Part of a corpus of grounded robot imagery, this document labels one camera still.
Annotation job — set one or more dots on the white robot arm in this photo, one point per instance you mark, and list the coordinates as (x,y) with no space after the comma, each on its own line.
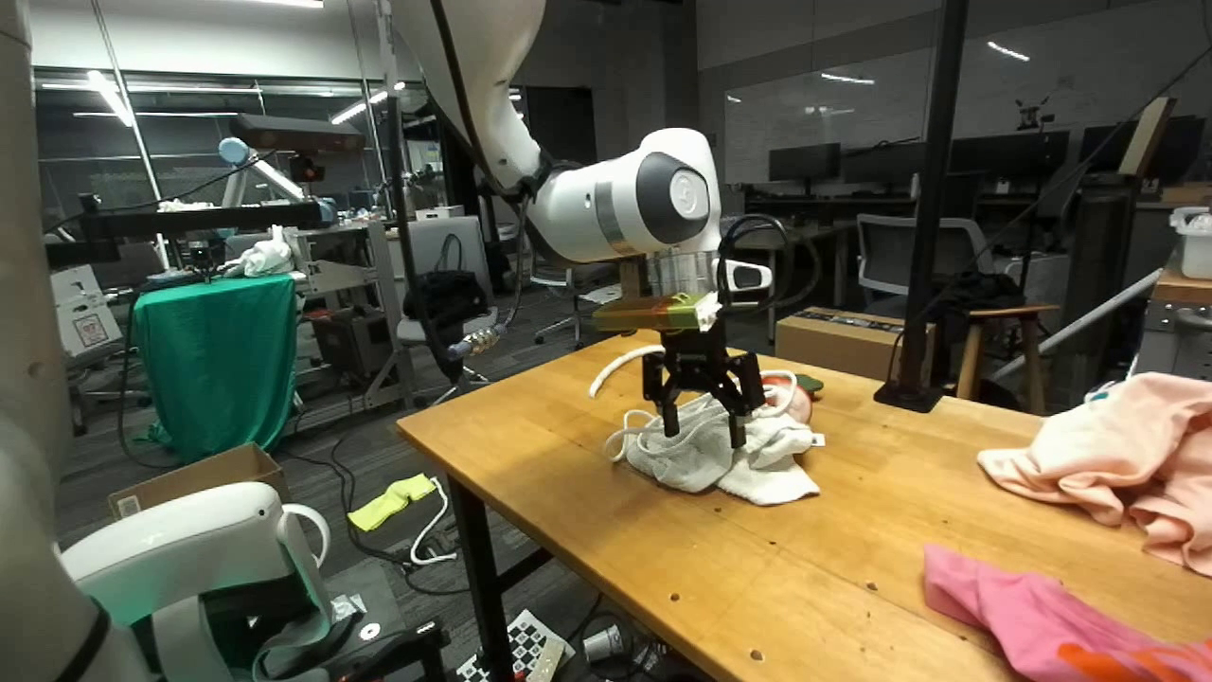
(654,202)

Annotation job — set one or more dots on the peach shirt with teal print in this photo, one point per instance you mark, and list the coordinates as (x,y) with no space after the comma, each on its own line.
(1137,453)

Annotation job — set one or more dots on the red apple toy green leaves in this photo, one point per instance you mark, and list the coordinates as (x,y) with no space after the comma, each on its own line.
(788,390)

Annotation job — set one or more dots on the green cloth covered table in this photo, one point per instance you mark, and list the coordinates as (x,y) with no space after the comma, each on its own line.
(220,361)

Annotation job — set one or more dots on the black vertical pole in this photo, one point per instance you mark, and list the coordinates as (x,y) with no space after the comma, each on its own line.
(909,383)

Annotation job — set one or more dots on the white cloth bag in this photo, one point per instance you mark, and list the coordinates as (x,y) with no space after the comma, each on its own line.
(767,468)

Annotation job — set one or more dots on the pink shirt with orange print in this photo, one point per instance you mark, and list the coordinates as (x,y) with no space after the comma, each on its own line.
(1046,633)

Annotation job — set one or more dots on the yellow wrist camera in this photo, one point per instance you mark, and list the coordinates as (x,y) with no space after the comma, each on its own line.
(663,312)

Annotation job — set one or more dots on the wooden stool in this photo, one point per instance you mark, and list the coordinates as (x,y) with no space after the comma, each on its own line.
(1012,336)

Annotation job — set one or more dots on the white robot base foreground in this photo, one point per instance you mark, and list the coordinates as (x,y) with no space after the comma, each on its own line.
(201,587)

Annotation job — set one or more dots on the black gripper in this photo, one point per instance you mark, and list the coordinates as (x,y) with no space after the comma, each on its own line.
(702,361)

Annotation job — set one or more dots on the yellow green power strip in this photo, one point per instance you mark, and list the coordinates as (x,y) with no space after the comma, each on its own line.
(396,499)

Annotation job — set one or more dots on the white plastic bin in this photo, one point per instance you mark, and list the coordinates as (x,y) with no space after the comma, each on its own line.
(1195,240)

